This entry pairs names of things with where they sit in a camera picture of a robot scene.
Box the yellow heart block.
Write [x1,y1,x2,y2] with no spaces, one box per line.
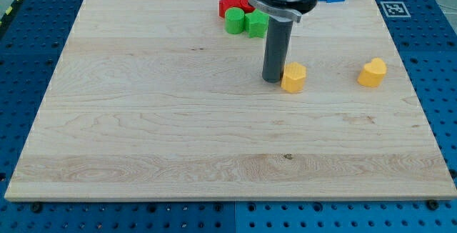
[357,57,387,87]

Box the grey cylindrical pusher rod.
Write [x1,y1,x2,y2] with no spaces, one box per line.
[262,16,293,83]

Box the wooden board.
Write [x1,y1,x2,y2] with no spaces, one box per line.
[5,0,456,202]

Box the black screw front right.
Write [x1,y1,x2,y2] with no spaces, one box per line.
[426,199,440,211]

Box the green cylinder block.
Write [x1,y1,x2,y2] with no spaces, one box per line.
[225,7,245,34]

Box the white fiducial marker tag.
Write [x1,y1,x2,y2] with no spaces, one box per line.
[380,1,411,18]

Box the black screw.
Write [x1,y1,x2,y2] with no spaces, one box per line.
[426,199,440,211]
[30,202,43,214]

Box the yellow hexagon block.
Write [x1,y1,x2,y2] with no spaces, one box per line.
[281,62,306,93]

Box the green star block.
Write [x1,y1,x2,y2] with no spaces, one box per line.
[245,9,269,38]

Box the black screw front left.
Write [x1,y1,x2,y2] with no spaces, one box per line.
[30,202,43,214]

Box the red star block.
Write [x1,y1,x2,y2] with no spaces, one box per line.
[219,0,241,18]

